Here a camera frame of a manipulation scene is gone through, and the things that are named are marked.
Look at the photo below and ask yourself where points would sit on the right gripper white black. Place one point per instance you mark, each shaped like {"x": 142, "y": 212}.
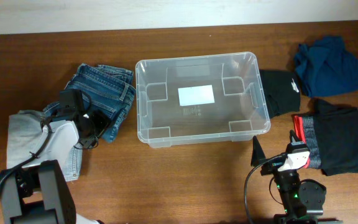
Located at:
{"x": 255, "y": 154}

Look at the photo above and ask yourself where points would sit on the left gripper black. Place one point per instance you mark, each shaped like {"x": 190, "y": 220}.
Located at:
{"x": 101, "y": 121}

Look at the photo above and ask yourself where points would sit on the dark blue jeans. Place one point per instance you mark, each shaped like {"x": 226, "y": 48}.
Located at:
{"x": 109, "y": 90}

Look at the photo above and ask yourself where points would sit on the black shorts red grey waistband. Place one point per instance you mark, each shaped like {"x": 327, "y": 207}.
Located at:
{"x": 331, "y": 134}

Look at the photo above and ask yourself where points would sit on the navy blue shirt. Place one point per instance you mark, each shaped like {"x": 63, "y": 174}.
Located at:
{"x": 326, "y": 68}

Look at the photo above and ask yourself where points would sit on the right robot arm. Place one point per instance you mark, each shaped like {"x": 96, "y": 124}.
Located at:
{"x": 284, "y": 171}

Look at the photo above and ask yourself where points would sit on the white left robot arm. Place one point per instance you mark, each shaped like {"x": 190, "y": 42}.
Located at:
{"x": 33, "y": 188}

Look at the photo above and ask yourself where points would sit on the light blue folded jeans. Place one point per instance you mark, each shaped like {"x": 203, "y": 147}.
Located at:
{"x": 26, "y": 135}

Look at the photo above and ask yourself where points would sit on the black folded shirt white logo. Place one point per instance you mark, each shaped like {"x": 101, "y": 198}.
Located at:
{"x": 281, "y": 90}

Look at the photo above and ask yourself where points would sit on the clear plastic storage bin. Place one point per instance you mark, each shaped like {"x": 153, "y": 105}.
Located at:
{"x": 238, "y": 114}

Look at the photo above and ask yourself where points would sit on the white label in bin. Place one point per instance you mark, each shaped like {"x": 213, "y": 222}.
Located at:
{"x": 196, "y": 95}

